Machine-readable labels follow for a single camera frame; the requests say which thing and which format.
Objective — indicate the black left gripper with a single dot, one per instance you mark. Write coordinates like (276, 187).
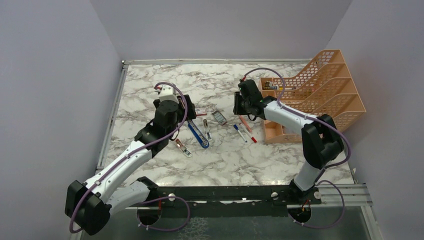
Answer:
(191, 114)

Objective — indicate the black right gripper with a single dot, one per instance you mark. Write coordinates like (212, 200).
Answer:
(237, 110)

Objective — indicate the red white staple box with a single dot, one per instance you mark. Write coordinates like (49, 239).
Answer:
(202, 111)

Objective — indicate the small pink stapler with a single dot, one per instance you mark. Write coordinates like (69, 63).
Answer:
(183, 148)

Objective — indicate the grey staple strips tray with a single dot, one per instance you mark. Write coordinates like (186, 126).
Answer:
(219, 117)

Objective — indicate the blue stapler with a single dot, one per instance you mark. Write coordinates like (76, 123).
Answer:
(201, 139)

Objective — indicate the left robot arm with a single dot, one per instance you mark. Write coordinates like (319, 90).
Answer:
(90, 204)

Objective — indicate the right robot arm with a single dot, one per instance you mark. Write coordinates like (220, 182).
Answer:
(321, 141)

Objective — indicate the salmon pink pen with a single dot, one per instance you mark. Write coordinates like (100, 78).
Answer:
(244, 122)

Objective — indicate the black binder clips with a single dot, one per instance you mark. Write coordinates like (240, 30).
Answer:
(269, 85)

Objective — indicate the blue capped white marker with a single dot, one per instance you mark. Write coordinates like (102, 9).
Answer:
(235, 126)

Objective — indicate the red capped white marker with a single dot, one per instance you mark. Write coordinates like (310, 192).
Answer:
(247, 132)

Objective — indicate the peach plastic file organizer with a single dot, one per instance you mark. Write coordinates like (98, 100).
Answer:
(323, 86)

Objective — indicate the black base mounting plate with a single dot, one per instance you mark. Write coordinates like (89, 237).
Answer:
(223, 201)

